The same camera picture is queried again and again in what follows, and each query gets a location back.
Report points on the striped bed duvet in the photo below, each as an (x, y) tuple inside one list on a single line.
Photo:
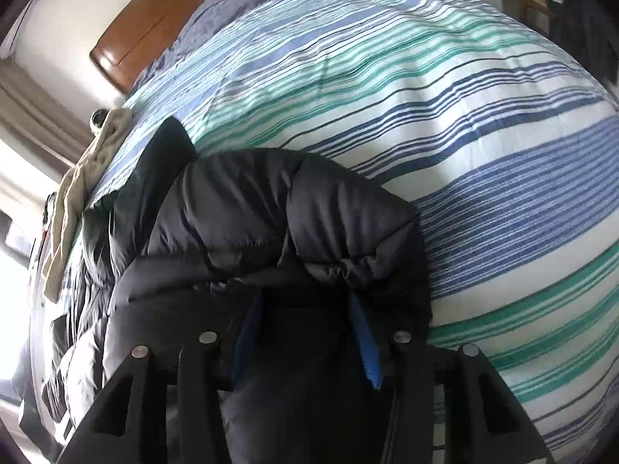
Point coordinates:
[(435, 106)]

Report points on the beige curtain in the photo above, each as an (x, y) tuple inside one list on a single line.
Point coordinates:
[(34, 106)]

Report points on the beige cloth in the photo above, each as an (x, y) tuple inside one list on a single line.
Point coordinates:
[(72, 193)]

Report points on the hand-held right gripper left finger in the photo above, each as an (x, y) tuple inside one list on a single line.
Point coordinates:
[(245, 343)]

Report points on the wooden headboard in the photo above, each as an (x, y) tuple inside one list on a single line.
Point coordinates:
[(145, 34)]

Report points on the dark cloth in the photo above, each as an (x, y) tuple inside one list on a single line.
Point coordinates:
[(585, 29)]

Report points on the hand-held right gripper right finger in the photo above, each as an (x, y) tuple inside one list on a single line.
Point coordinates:
[(366, 348)]

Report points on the black puffer jacket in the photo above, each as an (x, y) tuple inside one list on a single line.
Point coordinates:
[(242, 212)]

